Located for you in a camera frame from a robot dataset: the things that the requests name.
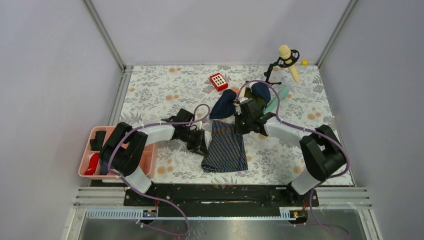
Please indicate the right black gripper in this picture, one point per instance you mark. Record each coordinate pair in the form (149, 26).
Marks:
(238, 129)

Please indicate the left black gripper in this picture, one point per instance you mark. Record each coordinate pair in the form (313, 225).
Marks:
(200, 142)

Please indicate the navy striped underwear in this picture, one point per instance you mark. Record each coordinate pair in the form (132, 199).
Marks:
(226, 150)

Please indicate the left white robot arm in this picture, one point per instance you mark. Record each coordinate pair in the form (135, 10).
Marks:
(123, 150)

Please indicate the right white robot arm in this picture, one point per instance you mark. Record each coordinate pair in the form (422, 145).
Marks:
(321, 150)

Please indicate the olive and beige garment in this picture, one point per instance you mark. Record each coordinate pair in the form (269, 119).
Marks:
(247, 93)

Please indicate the solid navy blue garment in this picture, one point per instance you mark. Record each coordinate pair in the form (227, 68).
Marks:
(224, 107)

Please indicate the mint green tube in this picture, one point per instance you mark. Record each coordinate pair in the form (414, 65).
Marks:
(282, 94)

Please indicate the red grid box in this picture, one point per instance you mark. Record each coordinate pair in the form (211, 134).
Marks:
(218, 82)

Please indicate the floral table mat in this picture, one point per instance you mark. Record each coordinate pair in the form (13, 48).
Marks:
(156, 92)

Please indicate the beige microphone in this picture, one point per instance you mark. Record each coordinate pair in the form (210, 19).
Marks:
(290, 57)

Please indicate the black item in tray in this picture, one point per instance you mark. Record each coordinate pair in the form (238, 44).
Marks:
(97, 142)

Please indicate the red item in tray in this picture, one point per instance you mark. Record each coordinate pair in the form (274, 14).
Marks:
(93, 161)

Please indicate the pink compartment tray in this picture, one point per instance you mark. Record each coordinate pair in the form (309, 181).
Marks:
(147, 162)

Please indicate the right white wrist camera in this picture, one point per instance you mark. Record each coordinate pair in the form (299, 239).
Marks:
(240, 100)

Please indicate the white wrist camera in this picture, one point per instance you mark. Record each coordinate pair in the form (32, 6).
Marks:
(240, 100)
(199, 124)

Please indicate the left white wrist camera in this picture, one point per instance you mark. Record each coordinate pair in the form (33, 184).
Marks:
(199, 124)

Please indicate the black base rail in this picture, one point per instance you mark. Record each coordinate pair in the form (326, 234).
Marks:
(220, 200)

